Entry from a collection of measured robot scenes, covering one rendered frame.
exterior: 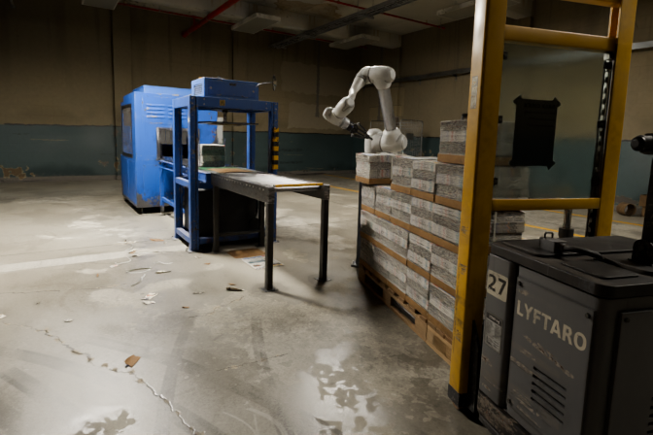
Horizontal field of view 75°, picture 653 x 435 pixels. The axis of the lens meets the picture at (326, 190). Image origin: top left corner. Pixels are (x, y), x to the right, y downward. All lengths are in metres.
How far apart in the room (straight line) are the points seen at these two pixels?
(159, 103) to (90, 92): 5.19
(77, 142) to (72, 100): 0.97
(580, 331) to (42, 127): 11.17
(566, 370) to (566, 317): 0.17
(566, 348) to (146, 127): 5.93
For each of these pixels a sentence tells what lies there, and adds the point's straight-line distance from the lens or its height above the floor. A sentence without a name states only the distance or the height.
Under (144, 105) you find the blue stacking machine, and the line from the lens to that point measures 6.63.
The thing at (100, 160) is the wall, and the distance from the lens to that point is 11.73.
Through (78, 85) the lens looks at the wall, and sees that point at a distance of 11.73.
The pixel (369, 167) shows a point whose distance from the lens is 3.26.
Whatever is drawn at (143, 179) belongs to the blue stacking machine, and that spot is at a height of 0.52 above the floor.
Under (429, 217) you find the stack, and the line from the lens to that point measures 2.53.
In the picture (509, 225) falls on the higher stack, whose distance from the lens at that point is 2.41.
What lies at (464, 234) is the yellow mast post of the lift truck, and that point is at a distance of 1.89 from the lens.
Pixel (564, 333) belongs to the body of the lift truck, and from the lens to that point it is 1.60.
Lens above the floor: 1.18
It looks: 7 degrees down
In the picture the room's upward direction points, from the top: 2 degrees clockwise
